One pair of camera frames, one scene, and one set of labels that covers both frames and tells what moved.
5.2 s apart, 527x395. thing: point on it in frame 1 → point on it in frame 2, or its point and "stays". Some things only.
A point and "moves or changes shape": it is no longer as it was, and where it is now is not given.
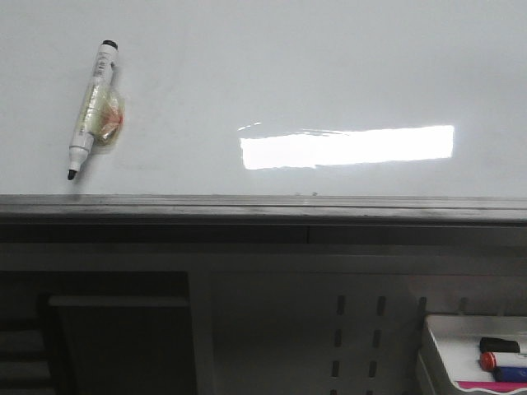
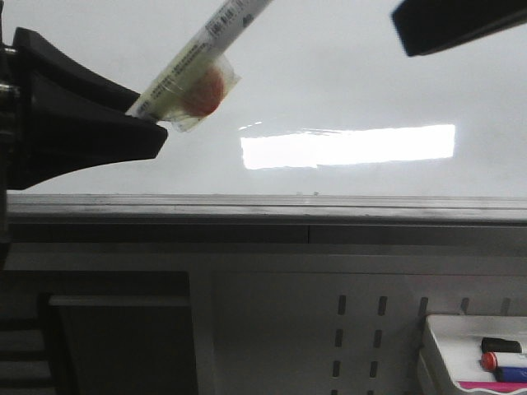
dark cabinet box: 96,332 stays
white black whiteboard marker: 103,118 moves or changes shape
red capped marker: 492,360 stays
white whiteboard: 372,98 stays
